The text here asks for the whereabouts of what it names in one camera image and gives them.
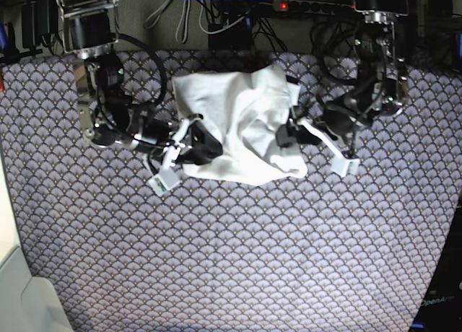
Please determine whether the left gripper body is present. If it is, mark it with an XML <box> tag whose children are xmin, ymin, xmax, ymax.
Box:
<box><xmin>314</xmin><ymin>100</ymin><xmax>372</xmax><ymax>148</ymax></box>

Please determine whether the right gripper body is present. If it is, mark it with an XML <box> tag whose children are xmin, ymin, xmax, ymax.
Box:
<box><xmin>126</xmin><ymin>115</ymin><xmax>175</xmax><ymax>159</ymax></box>

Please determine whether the white T-shirt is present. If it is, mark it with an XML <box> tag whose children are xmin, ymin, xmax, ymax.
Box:
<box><xmin>172</xmin><ymin>65</ymin><xmax>308</xmax><ymax>186</ymax></box>

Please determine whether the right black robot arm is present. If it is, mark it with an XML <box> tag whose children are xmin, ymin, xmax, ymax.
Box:
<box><xmin>56</xmin><ymin>0</ymin><xmax>223</xmax><ymax>165</ymax></box>

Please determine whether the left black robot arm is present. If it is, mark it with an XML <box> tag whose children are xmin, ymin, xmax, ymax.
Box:
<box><xmin>276</xmin><ymin>0</ymin><xmax>409</xmax><ymax>159</ymax></box>

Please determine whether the patterned purple table cloth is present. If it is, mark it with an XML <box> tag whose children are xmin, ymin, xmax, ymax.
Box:
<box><xmin>1</xmin><ymin>57</ymin><xmax>461</xmax><ymax>331</ymax></box>

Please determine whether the black power strip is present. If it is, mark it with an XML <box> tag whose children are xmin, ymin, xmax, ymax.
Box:
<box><xmin>272</xmin><ymin>0</ymin><xmax>352</xmax><ymax>14</ymax></box>

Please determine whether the black device on floor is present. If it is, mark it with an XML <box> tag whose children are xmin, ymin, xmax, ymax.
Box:
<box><xmin>21</xmin><ymin>0</ymin><xmax>58</xmax><ymax>50</ymax></box>

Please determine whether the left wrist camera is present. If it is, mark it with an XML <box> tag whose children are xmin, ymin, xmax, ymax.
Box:
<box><xmin>331</xmin><ymin>156</ymin><xmax>360</xmax><ymax>178</ymax></box>

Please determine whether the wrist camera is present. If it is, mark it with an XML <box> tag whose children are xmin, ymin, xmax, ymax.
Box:
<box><xmin>144</xmin><ymin>156</ymin><xmax>180</xmax><ymax>197</ymax></box>
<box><xmin>331</xmin><ymin>156</ymin><xmax>360</xmax><ymax>178</ymax></box>

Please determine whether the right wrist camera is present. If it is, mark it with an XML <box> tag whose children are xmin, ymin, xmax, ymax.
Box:
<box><xmin>144</xmin><ymin>156</ymin><xmax>180</xmax><ymax>197</ymax></box>

